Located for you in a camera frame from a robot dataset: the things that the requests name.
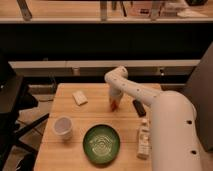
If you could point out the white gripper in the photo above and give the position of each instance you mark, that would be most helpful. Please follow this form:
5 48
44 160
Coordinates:
115 95

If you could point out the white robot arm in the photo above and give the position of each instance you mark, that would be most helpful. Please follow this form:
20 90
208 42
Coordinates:
174 142

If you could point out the black rectangular bar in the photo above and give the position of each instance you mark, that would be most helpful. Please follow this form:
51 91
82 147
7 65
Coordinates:
139 108

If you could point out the green patterned plate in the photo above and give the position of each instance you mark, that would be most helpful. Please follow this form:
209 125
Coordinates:
101 144

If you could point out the grey cabinet on right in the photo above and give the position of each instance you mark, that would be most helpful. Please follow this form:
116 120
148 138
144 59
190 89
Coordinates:
199 90

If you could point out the black office chair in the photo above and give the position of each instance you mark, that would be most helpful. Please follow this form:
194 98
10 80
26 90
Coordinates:
14 96

